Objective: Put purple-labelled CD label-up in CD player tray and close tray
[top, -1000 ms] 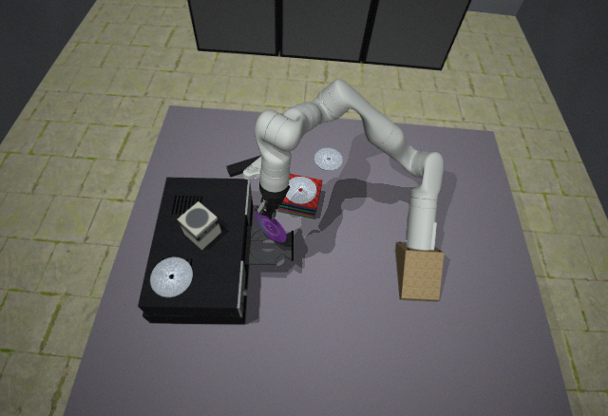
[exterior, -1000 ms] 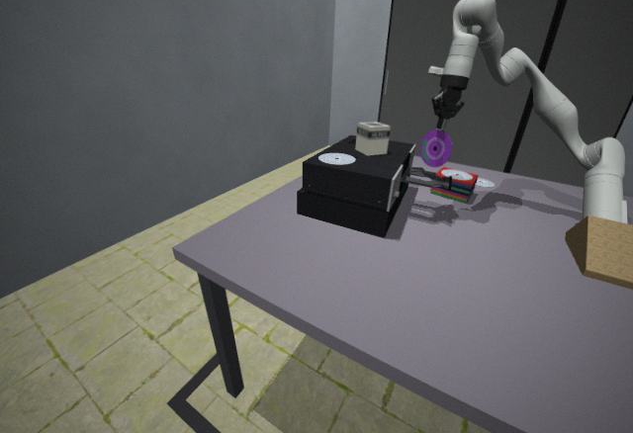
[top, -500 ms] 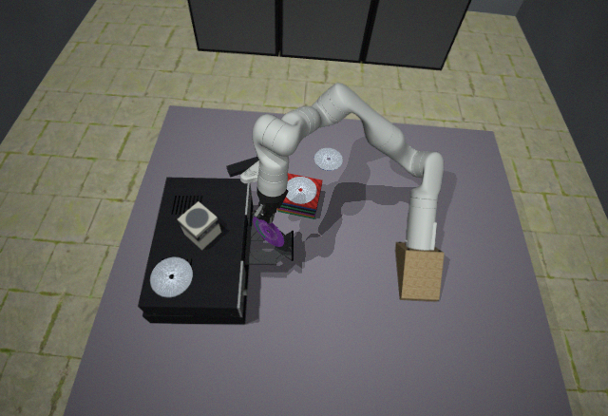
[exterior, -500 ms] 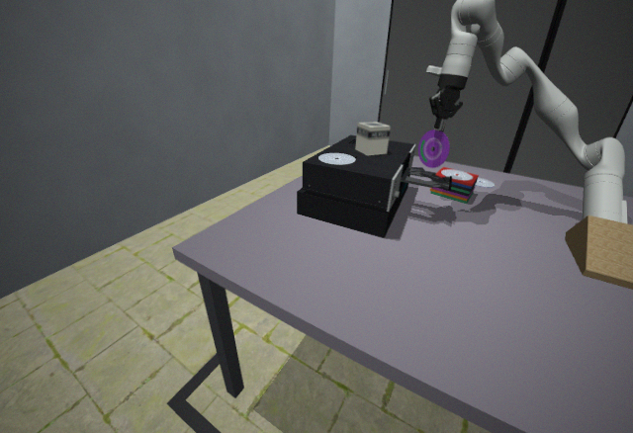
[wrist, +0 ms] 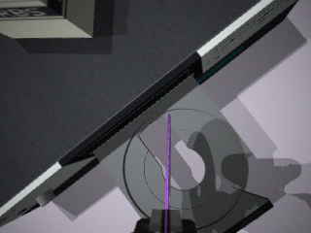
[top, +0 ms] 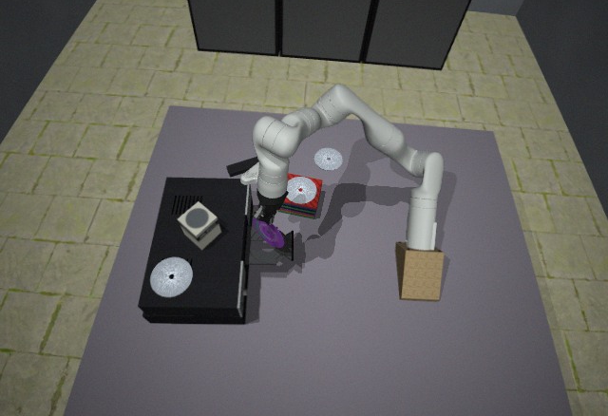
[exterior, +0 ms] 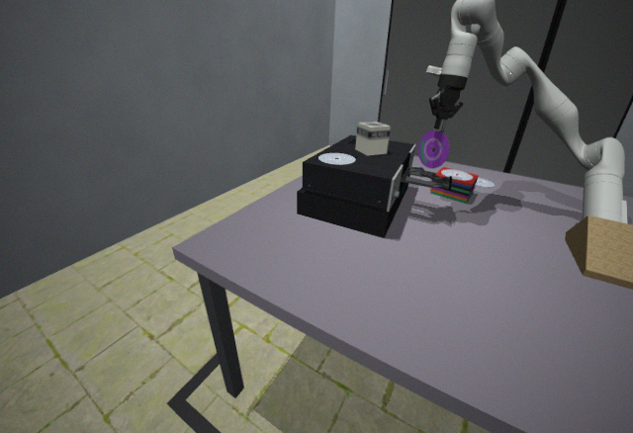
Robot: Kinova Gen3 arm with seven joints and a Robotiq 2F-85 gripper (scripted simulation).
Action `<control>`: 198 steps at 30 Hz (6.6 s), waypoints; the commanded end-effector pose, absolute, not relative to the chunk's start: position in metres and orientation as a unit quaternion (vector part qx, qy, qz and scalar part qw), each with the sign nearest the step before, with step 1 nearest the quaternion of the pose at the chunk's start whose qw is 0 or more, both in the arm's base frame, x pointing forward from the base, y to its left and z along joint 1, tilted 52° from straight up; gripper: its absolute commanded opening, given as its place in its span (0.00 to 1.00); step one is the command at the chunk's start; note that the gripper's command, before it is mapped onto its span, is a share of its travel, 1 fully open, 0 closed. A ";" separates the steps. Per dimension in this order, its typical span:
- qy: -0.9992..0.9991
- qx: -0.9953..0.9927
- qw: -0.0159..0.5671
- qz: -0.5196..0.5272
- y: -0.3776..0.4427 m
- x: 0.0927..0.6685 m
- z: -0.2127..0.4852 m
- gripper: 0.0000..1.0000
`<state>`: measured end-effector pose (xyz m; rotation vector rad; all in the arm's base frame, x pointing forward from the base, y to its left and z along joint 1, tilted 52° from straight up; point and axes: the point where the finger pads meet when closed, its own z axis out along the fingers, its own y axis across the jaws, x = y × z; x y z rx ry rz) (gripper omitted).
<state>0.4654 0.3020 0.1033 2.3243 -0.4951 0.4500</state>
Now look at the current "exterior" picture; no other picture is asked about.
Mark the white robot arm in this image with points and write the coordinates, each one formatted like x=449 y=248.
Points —
x=603 y=183

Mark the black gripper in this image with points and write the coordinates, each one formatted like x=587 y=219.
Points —
x=449 y=88

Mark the silver cd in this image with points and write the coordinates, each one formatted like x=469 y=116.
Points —
x=330 y=158
x=485 y=183
x=463 y=176

